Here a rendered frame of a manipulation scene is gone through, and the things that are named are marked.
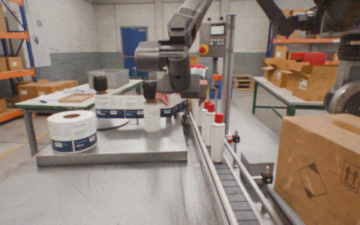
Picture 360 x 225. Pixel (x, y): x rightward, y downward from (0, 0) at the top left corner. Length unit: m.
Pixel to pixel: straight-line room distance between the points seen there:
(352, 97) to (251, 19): 8.13
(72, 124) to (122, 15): 8.59
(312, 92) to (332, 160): 2.15
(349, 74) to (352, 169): 0.48
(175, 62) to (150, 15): 8.69
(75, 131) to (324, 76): 2.42
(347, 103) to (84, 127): 1.03
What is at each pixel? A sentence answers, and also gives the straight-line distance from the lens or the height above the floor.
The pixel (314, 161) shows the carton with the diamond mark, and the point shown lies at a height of 1.04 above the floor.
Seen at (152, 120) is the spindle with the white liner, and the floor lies 0.98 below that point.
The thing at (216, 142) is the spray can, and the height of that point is 0.97.
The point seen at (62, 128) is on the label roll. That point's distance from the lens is 1.09.
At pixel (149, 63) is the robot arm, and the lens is 0.53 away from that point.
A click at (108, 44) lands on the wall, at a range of 9.70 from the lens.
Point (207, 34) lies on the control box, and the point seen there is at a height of 1.41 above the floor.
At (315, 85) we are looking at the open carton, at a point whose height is 0.96.
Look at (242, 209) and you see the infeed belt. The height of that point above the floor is 0.88.
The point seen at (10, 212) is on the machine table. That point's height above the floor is 0.83.
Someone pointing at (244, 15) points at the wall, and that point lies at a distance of 8.95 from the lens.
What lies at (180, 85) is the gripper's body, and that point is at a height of 1.24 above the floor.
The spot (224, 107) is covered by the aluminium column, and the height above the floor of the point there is 1.00.
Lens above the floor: 1.33
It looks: 16 degrees down
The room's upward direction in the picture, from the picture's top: straight up
